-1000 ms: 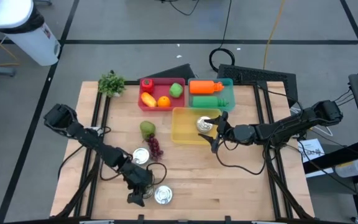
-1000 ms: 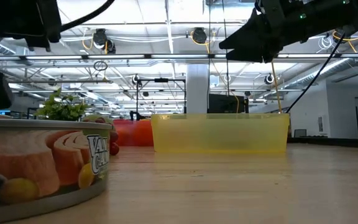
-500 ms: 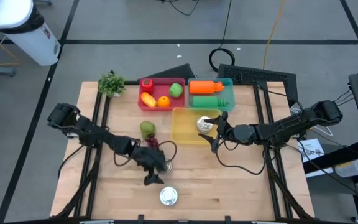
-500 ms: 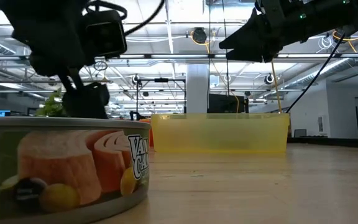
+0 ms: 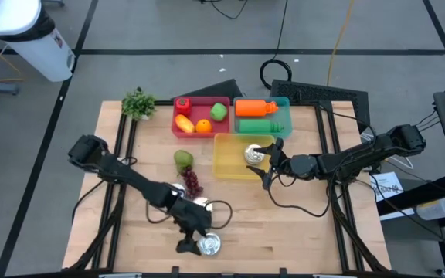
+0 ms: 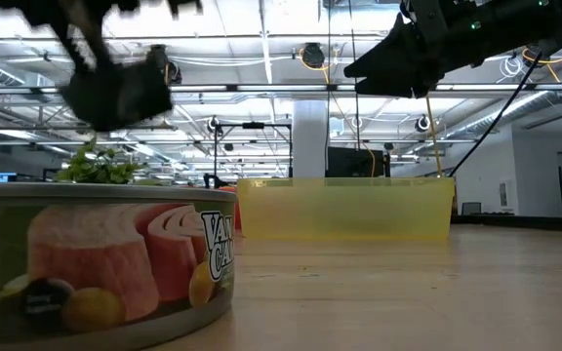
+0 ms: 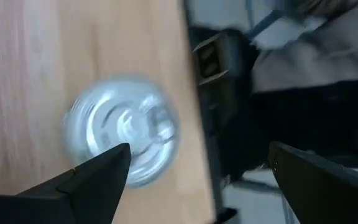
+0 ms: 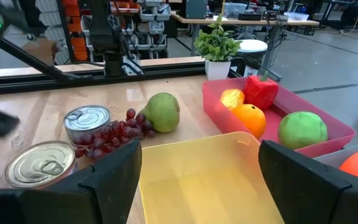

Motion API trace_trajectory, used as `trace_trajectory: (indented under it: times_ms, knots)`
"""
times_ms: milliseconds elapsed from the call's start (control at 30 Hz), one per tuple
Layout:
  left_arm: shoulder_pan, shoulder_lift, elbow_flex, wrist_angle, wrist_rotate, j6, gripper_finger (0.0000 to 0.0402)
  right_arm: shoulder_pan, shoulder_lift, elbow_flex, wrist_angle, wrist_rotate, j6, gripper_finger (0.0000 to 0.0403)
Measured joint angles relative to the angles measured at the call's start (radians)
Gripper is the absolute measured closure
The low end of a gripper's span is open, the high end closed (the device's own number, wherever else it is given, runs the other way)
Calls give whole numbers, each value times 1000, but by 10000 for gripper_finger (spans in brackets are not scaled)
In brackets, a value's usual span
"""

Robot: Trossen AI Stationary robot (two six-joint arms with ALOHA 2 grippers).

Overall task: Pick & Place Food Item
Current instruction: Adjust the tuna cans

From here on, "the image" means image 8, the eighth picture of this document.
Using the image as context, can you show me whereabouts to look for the green toy apple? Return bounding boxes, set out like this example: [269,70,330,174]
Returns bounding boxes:
[277,111,329,151]

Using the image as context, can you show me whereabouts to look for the grey equipment box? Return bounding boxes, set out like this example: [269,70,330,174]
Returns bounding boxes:
[184,0,208,20]

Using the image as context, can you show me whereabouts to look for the cardboard box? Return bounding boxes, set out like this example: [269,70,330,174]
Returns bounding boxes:
[19,36,60,67]

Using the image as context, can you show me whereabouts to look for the clear plastic box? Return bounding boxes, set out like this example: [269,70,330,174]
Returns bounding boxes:
[221,2,249,18]

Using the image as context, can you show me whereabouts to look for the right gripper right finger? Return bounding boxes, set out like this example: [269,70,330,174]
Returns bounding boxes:
[258,139,358,224]

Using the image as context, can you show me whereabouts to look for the orange toy fruit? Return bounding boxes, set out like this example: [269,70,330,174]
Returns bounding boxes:
[231,103,267,139]

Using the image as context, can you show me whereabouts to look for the black workbench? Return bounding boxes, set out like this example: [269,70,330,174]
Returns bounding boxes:
[320,0,358,32]

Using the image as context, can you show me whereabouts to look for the yellow mottled toy fruit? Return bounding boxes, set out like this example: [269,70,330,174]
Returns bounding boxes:
[219,88,246,112]

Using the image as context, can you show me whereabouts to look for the green plant white pot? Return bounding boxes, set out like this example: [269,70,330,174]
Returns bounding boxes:
[193,15,242,82]

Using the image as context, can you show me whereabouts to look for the black diagonal frame brace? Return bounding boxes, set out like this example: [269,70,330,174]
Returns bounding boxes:
[0,37,76,83]

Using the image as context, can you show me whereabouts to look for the flat black device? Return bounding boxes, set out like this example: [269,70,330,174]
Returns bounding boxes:
[237,12,263,22]

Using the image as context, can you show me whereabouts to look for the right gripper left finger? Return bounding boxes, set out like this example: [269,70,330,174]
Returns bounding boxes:
[0,139,144,224]

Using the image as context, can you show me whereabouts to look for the gold-lidded tin can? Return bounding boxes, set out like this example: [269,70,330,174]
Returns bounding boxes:
[4,140,80,190]

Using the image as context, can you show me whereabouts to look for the shelf with orange bins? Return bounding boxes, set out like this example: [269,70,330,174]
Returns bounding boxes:
[61,0,90,62]

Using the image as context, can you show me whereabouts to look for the black frame rail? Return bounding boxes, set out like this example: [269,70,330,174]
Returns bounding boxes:
[0,61,209,96]

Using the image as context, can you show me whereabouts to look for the long wooden table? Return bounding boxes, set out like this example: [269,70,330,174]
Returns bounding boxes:
[170,11,321,83]

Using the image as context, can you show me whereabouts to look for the red plastic bin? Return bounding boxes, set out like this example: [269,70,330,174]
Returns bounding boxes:
[201,76,356,159]

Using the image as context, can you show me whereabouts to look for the red toy grape bunch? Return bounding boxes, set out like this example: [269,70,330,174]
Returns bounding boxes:
[71,108,157,160]

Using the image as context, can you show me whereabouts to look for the red toy bell pepper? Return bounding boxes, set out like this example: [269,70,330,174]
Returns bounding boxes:
[242,70,279,111]

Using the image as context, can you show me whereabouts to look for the shelf with grey bins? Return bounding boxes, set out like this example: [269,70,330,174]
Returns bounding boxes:
[81,0,173,60]

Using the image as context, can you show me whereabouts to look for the white round stool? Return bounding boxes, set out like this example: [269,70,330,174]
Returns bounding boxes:
[237,39,269,70]

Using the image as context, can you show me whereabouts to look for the clear shallow tub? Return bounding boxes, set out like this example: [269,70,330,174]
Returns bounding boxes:
[283,11,310,22]

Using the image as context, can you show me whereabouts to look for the green toy pear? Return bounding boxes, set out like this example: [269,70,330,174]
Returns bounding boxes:
[139,91,181,134]

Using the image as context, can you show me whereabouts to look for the yellow plastic bin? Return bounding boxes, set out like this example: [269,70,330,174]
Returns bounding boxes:
[137,131,285,224]

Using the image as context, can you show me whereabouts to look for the tin can blue barcode label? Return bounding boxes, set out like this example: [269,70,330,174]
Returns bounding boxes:
[63,105,112,143]

